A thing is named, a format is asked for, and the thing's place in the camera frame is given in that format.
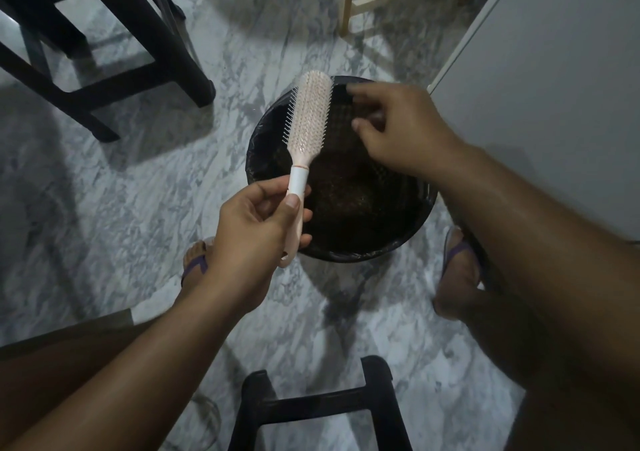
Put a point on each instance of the person's left hand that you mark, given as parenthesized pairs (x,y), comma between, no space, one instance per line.
(250,245)

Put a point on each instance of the person's right hand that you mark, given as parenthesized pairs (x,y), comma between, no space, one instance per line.
(410,133)

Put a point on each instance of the pink hairbrush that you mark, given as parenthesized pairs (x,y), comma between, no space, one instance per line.
(310,115)

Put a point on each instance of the black waste bin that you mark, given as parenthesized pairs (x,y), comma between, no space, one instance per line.
(360,248)

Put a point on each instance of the person's right forearm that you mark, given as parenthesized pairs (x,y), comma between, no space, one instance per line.
(560,265)

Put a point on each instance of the purple flip-flop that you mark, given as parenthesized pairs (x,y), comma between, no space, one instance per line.
(457,250)
(195,264)

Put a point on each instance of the white cabinet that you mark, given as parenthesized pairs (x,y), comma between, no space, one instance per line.
(550,90)

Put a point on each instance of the light wooden table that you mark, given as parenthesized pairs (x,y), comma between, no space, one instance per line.
(346,0)

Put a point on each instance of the black plastic stool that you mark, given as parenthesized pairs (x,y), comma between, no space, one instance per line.
(310,405)

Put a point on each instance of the tall black stool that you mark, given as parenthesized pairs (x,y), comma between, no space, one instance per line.
(150,15)

